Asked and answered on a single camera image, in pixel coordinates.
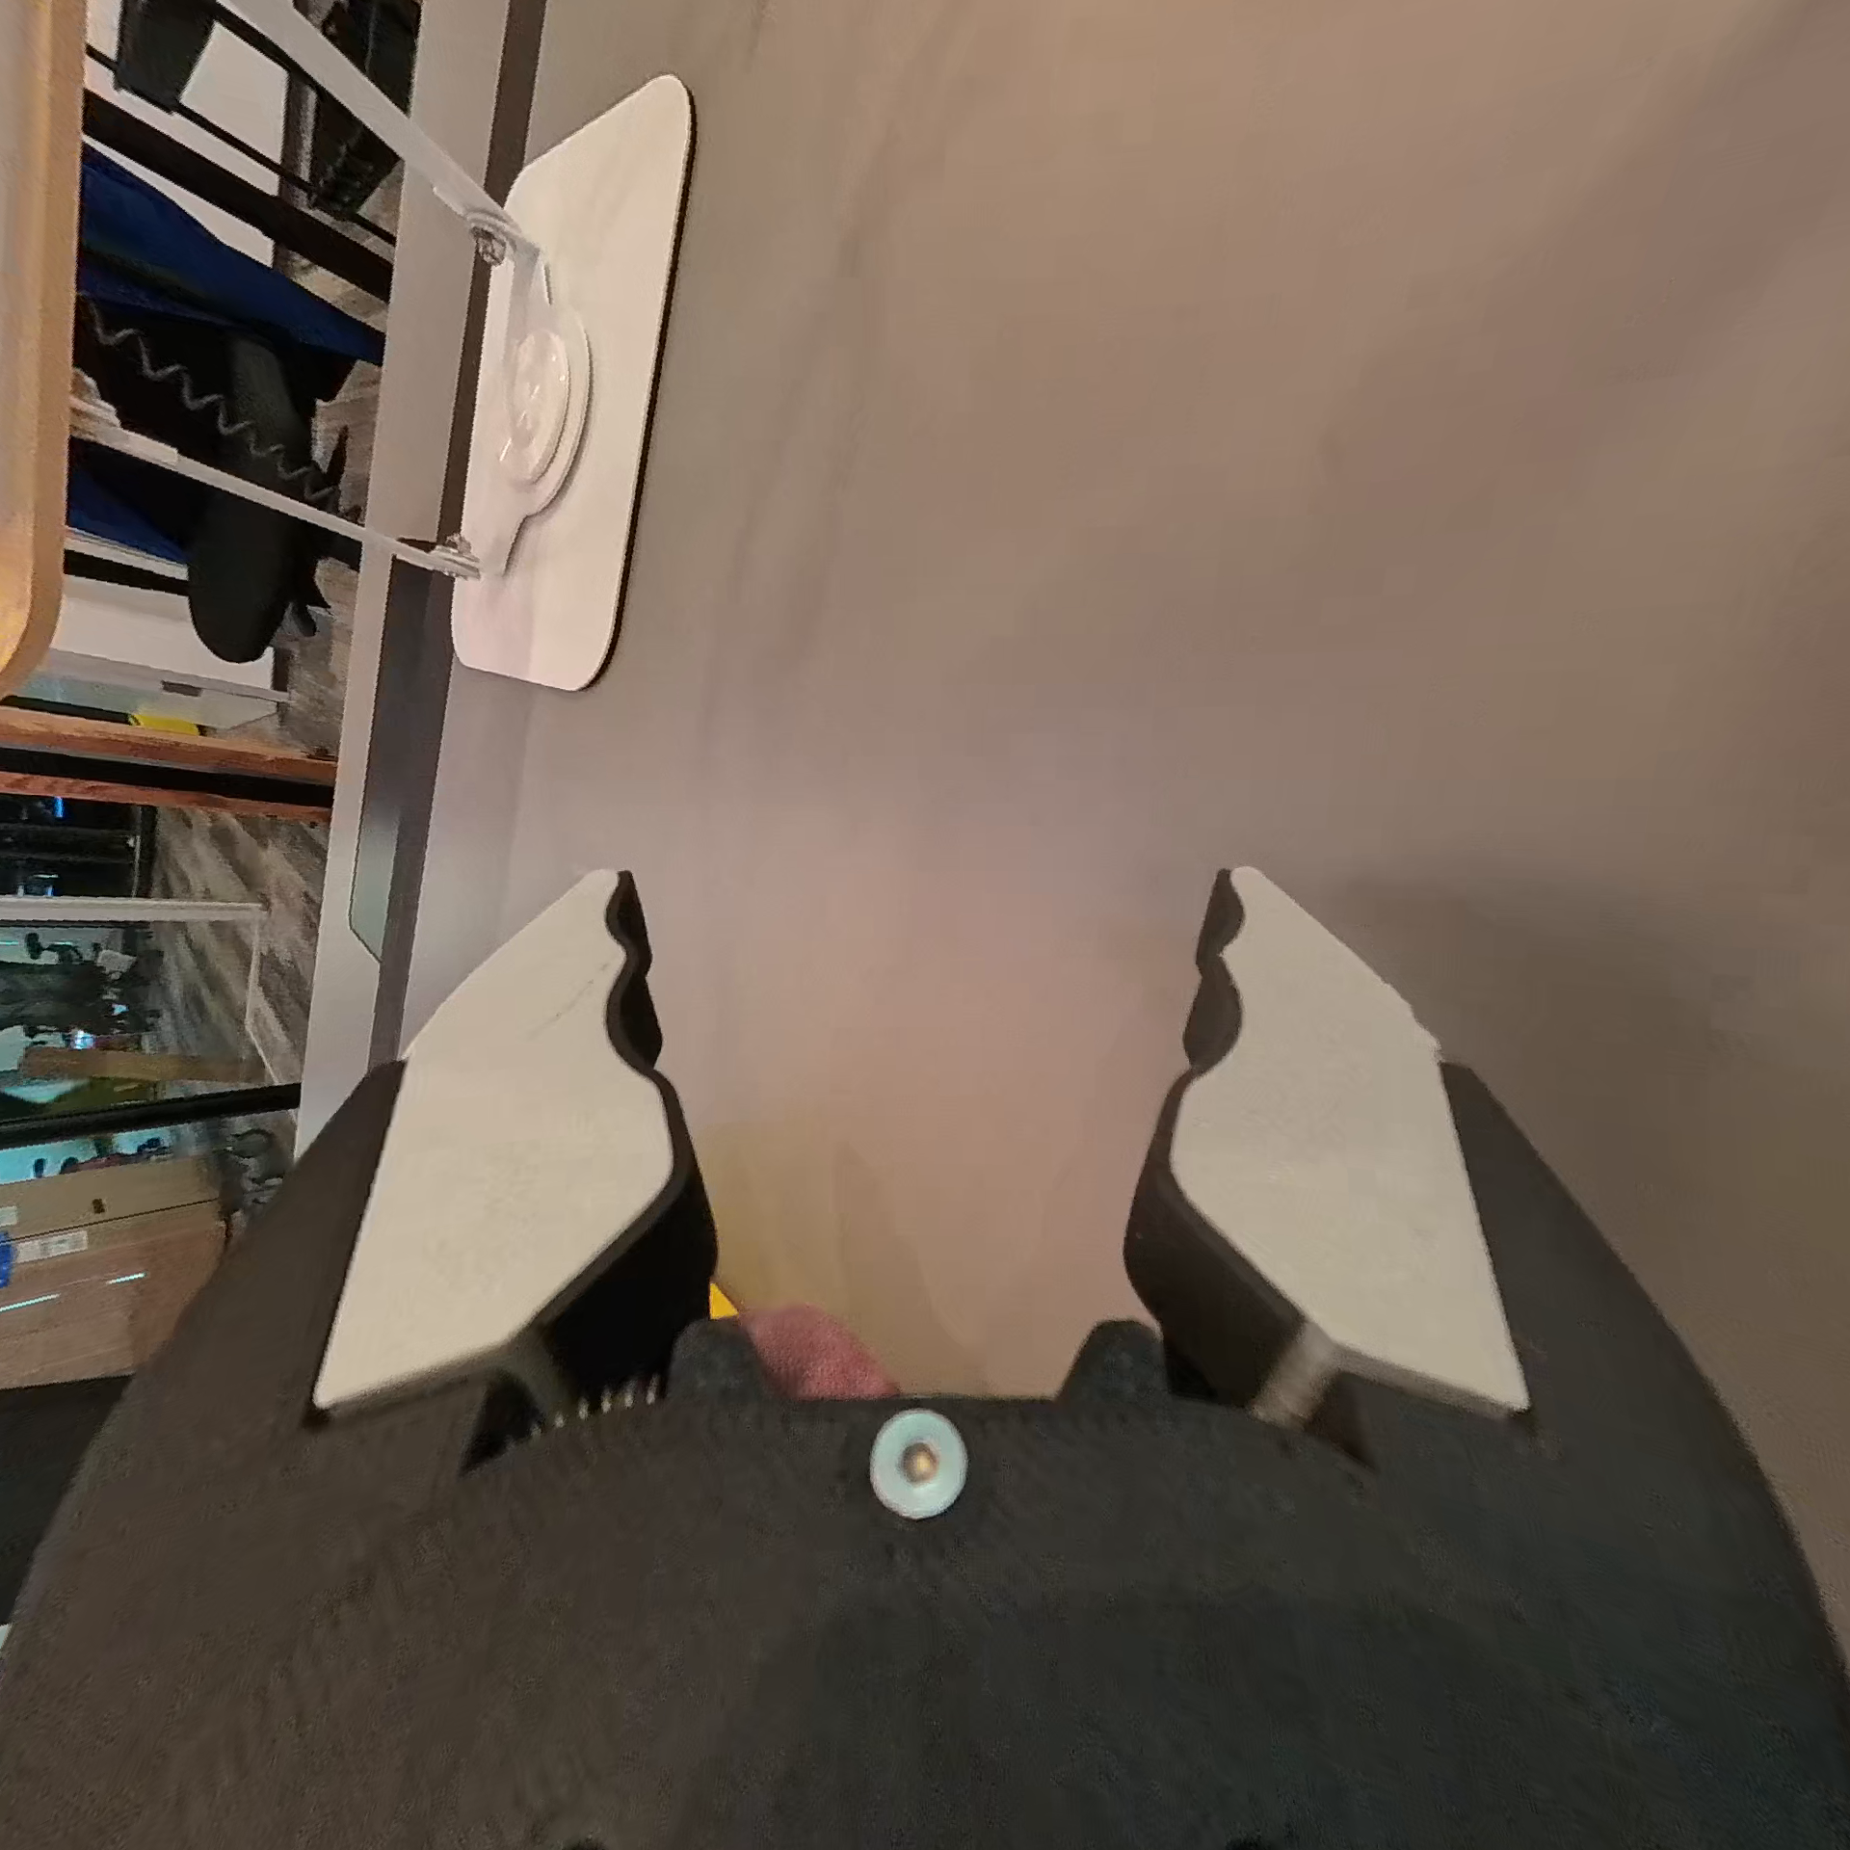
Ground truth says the large cardboard box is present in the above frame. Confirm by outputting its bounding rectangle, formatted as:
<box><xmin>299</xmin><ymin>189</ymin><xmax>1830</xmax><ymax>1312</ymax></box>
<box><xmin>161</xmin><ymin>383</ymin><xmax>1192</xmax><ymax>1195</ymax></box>
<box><xmin>0</xmin><ymin>1155</ymin><xmax>241</xmax><ymax>1390</ymax></box>

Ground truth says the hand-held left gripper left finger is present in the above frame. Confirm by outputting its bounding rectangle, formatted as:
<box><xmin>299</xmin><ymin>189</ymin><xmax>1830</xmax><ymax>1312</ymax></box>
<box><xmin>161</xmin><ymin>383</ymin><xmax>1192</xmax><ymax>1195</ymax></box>
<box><xmin>312</xmin><ymin>868</ymin><xmax>720</xmax><ymax>1417</ymax></box>

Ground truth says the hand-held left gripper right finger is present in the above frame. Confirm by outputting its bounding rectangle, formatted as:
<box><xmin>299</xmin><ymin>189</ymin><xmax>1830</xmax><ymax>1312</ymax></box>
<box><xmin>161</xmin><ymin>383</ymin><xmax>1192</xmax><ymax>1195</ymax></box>
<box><xmin>1126</xmin><ymin>862</ymin><xmax>1535</xmax><ymax>1427</ymax></box>

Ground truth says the black pole stand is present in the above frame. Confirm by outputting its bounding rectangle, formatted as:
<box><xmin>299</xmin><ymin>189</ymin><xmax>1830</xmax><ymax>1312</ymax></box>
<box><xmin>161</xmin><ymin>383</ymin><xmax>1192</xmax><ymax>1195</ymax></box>
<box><xmin>0</xmin><ymin>1082</ymin><xmax>302</xmax><ymax>1154</ymax></box>

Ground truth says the blue office chair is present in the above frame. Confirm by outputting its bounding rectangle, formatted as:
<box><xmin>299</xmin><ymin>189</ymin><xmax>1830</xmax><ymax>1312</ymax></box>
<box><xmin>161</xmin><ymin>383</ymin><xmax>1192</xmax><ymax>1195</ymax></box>
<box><xmin>64</xmin><ymin>145</ymin><xmax>395</xmax><ymax>567</ymax></box>

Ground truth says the person's left hand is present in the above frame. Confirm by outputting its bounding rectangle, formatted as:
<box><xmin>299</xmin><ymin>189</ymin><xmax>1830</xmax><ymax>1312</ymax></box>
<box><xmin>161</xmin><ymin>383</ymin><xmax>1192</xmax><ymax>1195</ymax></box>
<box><xmin>733</xmin><ymin>1302</ymin><xmax>901</xmax><ymax>1400</ymax></box>

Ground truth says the white folding stand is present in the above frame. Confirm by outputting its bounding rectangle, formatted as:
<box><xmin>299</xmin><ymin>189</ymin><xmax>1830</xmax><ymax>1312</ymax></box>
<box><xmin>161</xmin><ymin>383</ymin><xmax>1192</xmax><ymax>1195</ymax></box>
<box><xmin>74</xmin><ymin>0</ymin><xmax>698</xmax><ymax>698</ymax></box>

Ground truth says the black office chair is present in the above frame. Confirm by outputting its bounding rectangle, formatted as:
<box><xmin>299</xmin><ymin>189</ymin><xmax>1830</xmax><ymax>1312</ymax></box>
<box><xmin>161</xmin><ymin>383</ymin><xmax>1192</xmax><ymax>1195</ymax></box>
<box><xmin>185</xmin><ymin>338</ymin><xmax>334</xmax><ymax>662</ymax></box>

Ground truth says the coiled black cord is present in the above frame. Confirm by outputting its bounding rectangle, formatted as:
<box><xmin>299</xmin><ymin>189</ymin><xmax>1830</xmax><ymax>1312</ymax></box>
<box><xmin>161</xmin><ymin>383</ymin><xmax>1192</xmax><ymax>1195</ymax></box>
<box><xmin>79</xmin><ymin>303</ymin><xmax>352</xmax><ymax>503</ymax></box>

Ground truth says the wooden desk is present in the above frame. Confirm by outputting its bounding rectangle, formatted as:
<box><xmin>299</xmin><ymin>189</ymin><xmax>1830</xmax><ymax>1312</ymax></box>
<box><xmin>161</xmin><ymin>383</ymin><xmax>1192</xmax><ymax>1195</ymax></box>
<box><xmin>0</xmin><ymin>704</ymin><xmax>343</xmax><ymax>828</ymax></box>

